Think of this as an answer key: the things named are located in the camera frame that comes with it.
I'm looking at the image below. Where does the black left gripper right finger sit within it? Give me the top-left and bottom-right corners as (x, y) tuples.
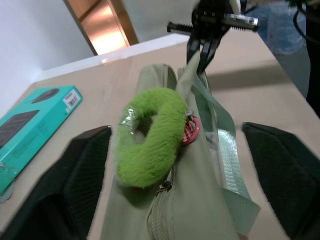
(241, 121), (320, 240)

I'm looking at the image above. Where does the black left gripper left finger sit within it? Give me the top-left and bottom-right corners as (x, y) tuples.
(0, 125), (112, 240)

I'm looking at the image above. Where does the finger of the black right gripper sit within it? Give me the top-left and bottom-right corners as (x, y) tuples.
(185, 36), (202, 65)
(196, 37), (221, 75)

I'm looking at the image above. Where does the green fabric zipper pouch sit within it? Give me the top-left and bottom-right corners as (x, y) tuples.
(99, 51), (261, 240)

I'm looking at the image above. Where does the teal keyboard retail box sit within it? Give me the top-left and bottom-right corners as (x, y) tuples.
(0, 85), (84, 196)

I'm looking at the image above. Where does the blue translucent plastic sheet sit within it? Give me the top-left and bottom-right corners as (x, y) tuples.
(256, 0), (307, 55)

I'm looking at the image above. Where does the brown wooden door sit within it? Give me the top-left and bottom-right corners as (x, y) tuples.
(63, 0), (140, 56)

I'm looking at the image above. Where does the black upright stand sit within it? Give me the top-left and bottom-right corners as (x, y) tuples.
(304, 0), (320, 119)

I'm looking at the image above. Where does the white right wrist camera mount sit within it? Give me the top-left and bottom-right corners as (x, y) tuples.
(228, 0), (243, 15)

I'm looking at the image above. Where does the clear keychain with metal chain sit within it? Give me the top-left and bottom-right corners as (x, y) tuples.
(0, 161), (19, 204)

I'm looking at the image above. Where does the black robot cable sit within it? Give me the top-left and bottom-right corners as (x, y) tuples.
(287, 0), (320, 44)

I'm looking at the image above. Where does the green plush ring keychain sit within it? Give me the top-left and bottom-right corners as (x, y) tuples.
(113, 87), (190, 189)

